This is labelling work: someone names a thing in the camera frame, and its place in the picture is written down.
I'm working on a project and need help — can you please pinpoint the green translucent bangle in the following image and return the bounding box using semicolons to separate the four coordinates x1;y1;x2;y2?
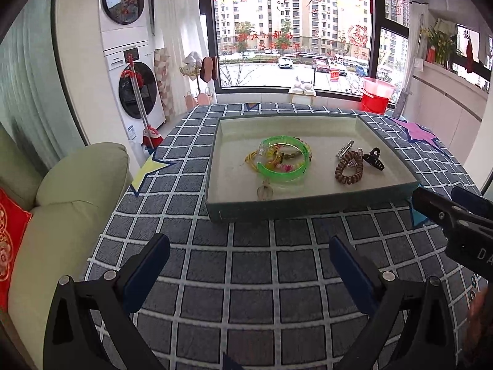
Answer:
248;135;312;183

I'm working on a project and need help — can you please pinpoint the white dryer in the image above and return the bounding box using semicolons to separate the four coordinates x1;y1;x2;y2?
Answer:
100;0;150;51

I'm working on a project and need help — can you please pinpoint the brown braided bracelet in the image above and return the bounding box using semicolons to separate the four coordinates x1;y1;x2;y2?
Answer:
276;136;313;161

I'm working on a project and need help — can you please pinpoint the small wooden stool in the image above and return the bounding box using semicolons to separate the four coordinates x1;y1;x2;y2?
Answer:
288;79;317;105

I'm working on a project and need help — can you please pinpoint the light green sofa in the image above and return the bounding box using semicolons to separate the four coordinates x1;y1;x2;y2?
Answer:
1;130;131;369

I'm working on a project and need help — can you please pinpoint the white washing machine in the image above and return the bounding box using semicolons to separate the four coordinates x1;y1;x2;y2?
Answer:
104;42;166;140

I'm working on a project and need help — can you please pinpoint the brown spiral hair tie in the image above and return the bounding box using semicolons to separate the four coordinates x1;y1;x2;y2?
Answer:
334;150;365;186

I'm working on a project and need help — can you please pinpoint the potted green plant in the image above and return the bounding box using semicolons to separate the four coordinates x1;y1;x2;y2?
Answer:
421;28;457;68

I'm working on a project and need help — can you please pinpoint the white low cabinet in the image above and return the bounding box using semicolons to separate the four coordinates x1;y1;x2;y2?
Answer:
402;62;488;164

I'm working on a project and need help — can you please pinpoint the red bucket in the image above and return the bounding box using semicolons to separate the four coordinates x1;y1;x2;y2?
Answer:
360;77;395;114

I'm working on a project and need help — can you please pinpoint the grey checked star rug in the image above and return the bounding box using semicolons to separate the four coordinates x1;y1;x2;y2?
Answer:
83;104;487;369

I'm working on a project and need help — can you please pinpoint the slipper drying rack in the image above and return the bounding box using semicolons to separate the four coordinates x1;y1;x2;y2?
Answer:
180;52;219;110

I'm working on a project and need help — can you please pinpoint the silver hair clip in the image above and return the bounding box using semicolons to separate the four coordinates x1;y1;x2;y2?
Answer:
336;139;354;159

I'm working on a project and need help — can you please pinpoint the right hand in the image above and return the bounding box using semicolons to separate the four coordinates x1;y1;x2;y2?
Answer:
463;286;491;352

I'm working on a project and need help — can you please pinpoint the red cushion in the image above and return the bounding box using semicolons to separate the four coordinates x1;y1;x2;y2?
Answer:
0;190;32;312

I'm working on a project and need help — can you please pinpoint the yellow cord bracelet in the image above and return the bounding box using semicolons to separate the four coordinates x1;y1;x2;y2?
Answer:
244;150;267;174

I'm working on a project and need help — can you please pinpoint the red handled mop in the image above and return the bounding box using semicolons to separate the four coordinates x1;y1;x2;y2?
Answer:
123;53;163;154

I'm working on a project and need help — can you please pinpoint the black claw hair clip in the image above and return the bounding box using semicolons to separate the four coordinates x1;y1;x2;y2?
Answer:
363;147;385;171

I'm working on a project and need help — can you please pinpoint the green jewelry tray box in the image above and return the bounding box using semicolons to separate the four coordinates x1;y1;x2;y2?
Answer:
205;114;419;222

